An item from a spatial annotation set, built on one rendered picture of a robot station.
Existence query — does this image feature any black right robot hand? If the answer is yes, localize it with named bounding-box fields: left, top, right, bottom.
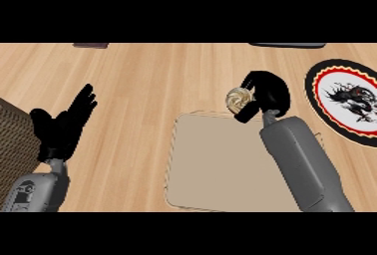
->
left=232, top=70, right=291, bottom=125

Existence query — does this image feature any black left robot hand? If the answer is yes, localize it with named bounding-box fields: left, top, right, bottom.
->
left=29, top=83, right=99, bottom=163

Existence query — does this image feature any cream swirl cupcake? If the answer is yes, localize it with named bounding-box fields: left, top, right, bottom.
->
left=224, top=87, right=257, bottom=113

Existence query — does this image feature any dragon print plate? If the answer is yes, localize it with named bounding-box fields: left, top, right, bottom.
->
left=303, top=59, right=377, bottom=148

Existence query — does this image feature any beige square tray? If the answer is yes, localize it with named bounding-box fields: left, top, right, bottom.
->
left=164, top=111, right=325, bottom=213

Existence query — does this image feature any brown wicker basket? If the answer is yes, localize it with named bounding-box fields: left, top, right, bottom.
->
left=0, top=98, right=43, bottom=207

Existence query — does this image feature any dark grey flat object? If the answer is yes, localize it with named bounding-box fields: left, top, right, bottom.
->
left=247, top=42, right=328, bottom=50

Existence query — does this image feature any dark brown flat object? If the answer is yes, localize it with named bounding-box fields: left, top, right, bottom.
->
left=72, top=42, right=111, bottom=50

